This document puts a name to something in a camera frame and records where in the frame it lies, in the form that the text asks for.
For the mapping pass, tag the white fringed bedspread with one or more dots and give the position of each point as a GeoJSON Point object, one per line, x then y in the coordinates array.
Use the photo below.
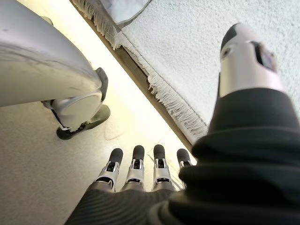
{"type": "Point", "coordinates": [187, 51]}

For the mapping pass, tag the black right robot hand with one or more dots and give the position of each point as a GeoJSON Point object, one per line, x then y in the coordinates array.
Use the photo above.
{"type": "Point", "coordinates": [234, 175]}

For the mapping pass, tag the silver right robot leg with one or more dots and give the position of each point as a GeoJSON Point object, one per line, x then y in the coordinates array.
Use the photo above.
{"type": "Point", "coordinates": [42, 63]}

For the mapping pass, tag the dark right robot foot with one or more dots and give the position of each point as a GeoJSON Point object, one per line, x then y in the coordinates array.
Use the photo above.
{"type": "Point", "coordinates": [96, 119]}

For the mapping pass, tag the white duvet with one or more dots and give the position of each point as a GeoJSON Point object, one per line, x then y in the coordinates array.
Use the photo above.
{"type": "Point", "coordinates": [131, 10]}

